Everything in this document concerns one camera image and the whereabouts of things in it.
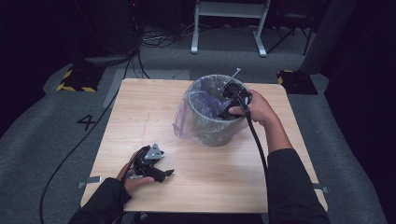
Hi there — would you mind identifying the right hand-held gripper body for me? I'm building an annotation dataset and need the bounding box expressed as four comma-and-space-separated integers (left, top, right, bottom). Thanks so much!
218, 68, 251, 120

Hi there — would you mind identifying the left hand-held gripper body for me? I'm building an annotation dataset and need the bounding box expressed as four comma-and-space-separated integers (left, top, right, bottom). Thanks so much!
134, 143, 166, 184

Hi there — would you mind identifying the green plastic bin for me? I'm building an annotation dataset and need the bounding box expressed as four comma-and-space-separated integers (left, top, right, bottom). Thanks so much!
183, 74, 250, 147

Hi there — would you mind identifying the purple plastic bag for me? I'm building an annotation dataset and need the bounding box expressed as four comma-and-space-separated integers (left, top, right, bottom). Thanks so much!
172, 74, 250, 141

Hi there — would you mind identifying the person's left hand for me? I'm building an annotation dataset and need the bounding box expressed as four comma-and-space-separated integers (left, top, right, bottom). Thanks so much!
116, 152, 155, 194

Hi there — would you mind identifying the person's right hand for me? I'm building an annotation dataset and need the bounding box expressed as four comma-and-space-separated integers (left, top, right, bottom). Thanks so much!
229, 90, 279, 127

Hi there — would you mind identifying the yellow black striped base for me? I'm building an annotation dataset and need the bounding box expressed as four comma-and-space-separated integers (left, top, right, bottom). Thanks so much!
56, 64, 106, 92
276, 69, 318, 96

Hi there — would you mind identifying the white metal stand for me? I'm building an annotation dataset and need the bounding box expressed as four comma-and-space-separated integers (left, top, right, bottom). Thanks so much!
190, 0, 272, 58

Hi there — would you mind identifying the black tripod stand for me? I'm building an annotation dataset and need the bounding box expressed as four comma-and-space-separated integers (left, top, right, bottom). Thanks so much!
265, 0, 314, 57

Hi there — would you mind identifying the grey curtain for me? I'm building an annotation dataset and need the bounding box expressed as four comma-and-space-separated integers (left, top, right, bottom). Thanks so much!
299, 0, 359, 76

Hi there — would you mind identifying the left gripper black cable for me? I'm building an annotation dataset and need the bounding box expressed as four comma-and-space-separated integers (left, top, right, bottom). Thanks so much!
120, 145, 151, 185

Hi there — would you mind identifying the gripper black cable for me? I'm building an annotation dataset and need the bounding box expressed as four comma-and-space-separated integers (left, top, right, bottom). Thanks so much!
120, 145, 151, 185
233, 92, 269, 178

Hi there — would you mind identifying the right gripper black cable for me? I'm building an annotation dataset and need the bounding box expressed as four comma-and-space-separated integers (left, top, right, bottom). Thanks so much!
233, 92, 269, 178

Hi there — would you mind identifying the grey metal table bracket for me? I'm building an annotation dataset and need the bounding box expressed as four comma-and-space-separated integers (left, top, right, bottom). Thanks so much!
78, 175, 103, 189
312, 183, 330, 194

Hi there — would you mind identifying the long black floor cable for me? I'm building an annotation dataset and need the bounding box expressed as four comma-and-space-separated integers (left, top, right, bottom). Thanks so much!
38, 49, 141, 224

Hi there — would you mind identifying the bundle of floor cables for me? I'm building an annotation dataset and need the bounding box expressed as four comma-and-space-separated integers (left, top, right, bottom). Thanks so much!
136, 21, 200, 49

